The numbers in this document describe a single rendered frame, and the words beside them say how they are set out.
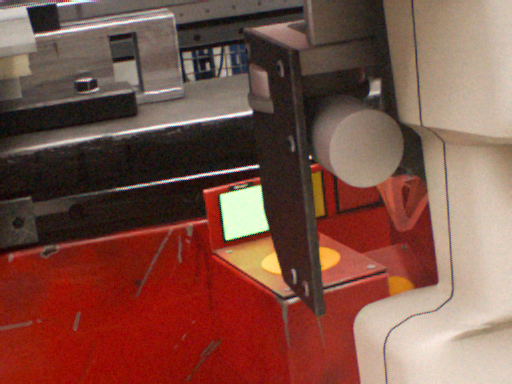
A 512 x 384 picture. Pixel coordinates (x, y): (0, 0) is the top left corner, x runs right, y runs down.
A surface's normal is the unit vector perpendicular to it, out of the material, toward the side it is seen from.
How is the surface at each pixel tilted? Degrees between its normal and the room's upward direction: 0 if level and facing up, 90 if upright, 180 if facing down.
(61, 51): 90
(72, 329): 90
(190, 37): 90
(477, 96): 90
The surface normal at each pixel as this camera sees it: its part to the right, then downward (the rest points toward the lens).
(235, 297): -0.91, 0.23
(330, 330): 0.40, 0.25
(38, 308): 0.18, 0.30
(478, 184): -0.80, 0.23
